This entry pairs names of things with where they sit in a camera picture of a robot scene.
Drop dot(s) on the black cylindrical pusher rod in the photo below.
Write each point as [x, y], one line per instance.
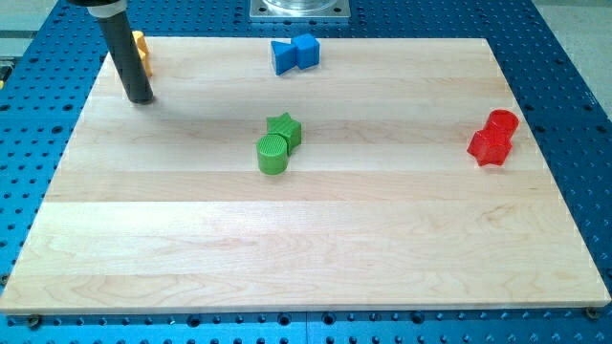
[115, 27]

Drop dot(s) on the light wooden board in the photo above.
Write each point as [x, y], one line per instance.
[162, 207]

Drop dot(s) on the yellow block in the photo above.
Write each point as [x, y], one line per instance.
[142, 48]

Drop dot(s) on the blue perforated table plate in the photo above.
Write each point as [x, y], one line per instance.
[49, 85]

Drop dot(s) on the blue triangular block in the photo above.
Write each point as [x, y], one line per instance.
[283, 57]

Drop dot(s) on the blue cube block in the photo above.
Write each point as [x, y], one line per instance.
[307, 50]

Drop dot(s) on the green star block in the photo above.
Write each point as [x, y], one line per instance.
[287, 128]

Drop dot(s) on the green cylinder block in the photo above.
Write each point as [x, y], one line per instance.
[272, 154]

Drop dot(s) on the red star block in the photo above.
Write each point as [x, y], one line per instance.
[489, 146]

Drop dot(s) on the red cylinder block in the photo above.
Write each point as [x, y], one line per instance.
[502, 124]

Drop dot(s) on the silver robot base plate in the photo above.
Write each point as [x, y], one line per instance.
[299, 9]

